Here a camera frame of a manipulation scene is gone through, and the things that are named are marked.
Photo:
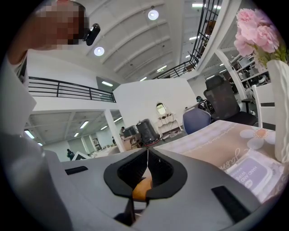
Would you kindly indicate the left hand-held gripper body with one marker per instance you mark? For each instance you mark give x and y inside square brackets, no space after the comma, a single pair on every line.
[79,156]

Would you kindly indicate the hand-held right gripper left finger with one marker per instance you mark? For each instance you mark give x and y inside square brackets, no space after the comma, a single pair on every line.
[122,178]

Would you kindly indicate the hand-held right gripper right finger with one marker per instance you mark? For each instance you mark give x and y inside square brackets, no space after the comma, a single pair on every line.
[167,178]

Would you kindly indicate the orange object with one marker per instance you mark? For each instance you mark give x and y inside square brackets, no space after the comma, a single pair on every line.
[141,188]

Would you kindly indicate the black round bin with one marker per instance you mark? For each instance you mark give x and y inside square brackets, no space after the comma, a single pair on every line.
[146,132]

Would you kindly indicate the white vanity table with mirror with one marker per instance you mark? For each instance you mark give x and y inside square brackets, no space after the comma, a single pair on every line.
[166,123]

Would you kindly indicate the floral pastel tablecloth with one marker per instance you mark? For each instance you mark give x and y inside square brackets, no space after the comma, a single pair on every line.
[214,139]

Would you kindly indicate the blue office chair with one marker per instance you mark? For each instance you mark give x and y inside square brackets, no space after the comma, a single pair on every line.
[195,120]

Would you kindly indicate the long black balcony railing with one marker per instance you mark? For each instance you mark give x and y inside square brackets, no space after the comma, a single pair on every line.
[67,90]

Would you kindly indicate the purple wet wipes packet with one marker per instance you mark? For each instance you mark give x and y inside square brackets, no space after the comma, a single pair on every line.
[253,173]

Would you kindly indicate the person's white shirt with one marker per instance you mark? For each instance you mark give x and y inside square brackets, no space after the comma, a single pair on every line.
[15,94]

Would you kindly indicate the black mesh office chair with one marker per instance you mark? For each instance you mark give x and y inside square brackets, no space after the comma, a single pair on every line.
[223,101]

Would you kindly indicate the round ceiling lamp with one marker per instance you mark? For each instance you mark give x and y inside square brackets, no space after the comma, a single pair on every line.
[99,51]
[153,14]

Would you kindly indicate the white wooden chair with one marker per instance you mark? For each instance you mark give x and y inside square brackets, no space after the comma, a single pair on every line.
[266,112]

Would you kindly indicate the white ribbed vase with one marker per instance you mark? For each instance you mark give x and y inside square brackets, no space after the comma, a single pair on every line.
[281,108]

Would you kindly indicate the white shelf rack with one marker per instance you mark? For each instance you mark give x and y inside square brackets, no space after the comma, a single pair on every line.
[250,72]

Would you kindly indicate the person's head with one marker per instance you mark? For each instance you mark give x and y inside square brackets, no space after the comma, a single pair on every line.
[47,24]

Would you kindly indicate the curved black balcony railing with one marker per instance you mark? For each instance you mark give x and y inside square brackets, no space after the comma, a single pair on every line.
[203,33]

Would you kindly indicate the pink flower bunch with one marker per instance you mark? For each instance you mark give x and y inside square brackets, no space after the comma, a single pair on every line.
[257,31]

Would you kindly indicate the black head-worn camera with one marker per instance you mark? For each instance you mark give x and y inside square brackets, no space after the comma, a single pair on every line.
[92,33]

